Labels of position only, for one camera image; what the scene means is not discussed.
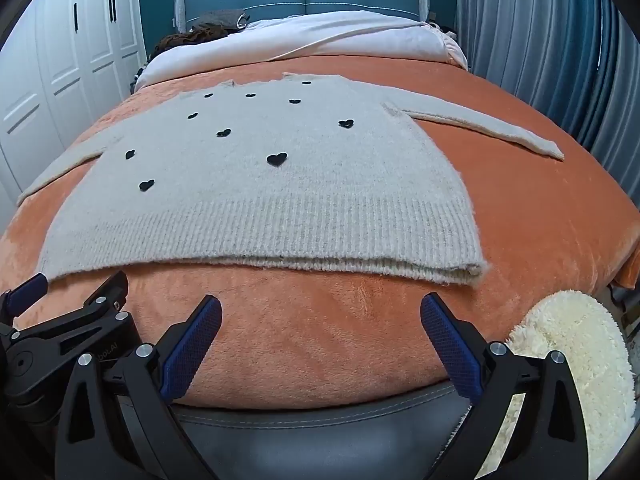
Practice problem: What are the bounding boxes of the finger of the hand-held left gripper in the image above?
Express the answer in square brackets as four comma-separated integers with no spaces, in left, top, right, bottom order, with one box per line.
[0,272,50,331]
[75,270,131,328]

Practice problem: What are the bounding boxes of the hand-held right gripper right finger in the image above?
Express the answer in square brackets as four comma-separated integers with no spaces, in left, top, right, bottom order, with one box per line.
[420,293,589,480]

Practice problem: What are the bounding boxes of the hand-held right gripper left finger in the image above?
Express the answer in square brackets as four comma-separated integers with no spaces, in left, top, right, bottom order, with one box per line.
[55,294,224,480]

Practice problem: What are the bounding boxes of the grey sweater with black hearts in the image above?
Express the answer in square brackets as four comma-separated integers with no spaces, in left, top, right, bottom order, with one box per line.
[17,74,566,289]

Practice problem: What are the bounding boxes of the orange plush blanket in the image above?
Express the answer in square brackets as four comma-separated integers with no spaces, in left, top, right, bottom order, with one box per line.
[0,55,640,411]

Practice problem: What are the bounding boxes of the grey leather bed footboard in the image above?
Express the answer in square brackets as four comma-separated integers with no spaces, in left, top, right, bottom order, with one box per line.
[172,379,476,480]

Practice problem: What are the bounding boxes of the white wardrobe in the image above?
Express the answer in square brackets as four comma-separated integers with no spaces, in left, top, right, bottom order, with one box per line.
[0,0,149,207]

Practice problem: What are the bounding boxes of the dark brown fuzzy cloth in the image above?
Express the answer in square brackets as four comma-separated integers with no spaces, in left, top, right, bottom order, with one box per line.
[149,27,237,57]

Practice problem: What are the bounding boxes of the blue-grey curtain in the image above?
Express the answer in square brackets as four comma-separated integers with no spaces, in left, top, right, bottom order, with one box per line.
[454,0,640,201]

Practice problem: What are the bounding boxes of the white duvet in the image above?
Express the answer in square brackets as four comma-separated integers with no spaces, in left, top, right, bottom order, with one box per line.
[134,12,469,94]

